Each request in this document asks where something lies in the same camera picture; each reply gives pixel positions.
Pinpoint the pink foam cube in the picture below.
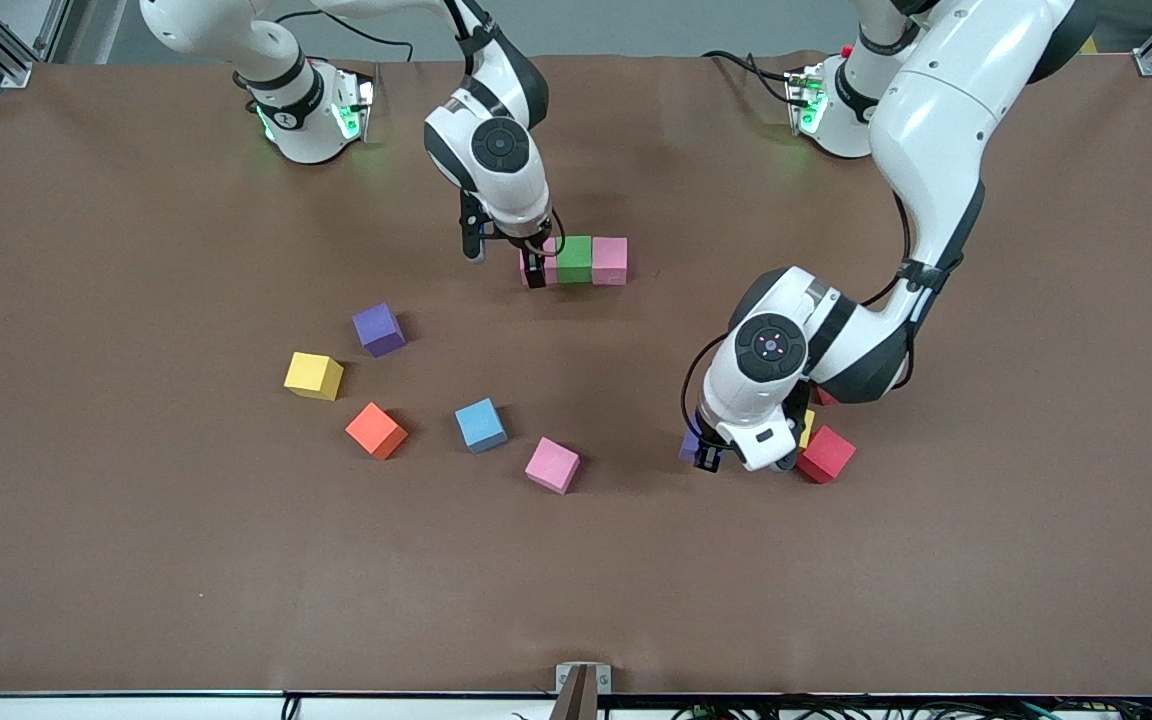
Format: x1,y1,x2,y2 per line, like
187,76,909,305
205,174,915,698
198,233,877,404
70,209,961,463
520,237,559,288
524,437,582,495
592,237,629,287

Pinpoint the green foam cube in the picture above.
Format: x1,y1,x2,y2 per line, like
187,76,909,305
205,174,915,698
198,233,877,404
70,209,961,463
556,235,594,285

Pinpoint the blue foam cube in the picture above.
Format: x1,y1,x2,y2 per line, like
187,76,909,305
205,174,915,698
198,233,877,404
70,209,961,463
454,398,509,454

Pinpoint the brown table cover sheet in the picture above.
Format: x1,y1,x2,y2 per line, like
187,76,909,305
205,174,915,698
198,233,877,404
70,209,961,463
0,50,1152,698

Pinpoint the orange foam cube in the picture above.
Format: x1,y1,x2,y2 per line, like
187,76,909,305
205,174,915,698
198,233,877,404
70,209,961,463
344,402,409,461

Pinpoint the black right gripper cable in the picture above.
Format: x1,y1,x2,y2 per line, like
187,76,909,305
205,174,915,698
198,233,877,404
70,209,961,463
441,0,567,256

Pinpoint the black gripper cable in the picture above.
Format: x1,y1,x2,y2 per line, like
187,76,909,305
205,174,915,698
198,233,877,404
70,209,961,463
441,0,567,256
679,195,937,451

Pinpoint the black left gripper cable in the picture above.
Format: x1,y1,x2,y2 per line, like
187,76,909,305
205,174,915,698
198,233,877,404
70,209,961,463
679,195,937,451

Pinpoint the grey metal bracket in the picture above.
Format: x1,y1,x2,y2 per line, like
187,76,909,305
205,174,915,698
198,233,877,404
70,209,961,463
554,662,613,720

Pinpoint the black right arm base cable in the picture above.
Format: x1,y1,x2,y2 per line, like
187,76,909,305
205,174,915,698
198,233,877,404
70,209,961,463
276,10,415,66

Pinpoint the black arm base cable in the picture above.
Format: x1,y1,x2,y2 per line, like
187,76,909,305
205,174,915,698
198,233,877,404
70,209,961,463
276,10,415,66
701,48,799,106

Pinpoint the black left arm base cable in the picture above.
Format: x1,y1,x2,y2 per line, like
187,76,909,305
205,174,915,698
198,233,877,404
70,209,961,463
701,48,799,106

